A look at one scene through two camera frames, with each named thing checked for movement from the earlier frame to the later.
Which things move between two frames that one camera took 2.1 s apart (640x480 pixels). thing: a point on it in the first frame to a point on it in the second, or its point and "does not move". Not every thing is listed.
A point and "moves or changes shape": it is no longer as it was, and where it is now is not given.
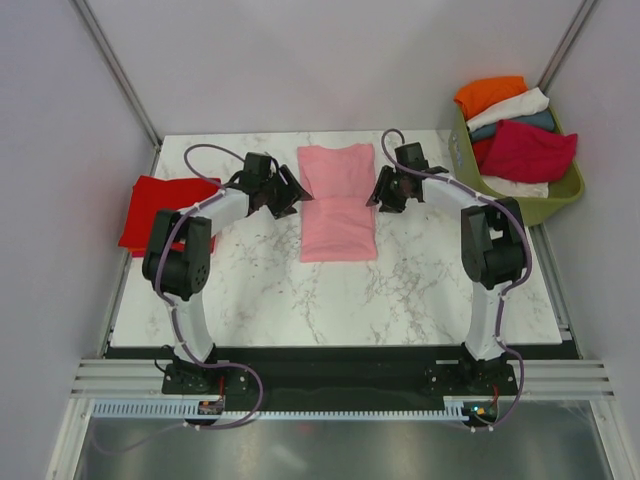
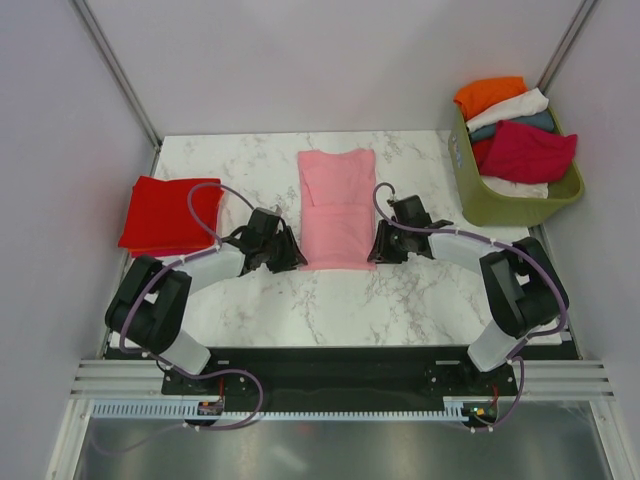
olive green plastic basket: (564, 190) does not move
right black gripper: (380, 192) to (381, 251)
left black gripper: (291, 193) to (292, 256)
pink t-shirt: (337, 224) moves or changes shape
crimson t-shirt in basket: (524, 153) does not move
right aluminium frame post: (564, 45) does not move
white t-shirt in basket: (532, 101) does not move
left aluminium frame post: (123, 75) does not move
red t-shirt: (151, 195) does not move
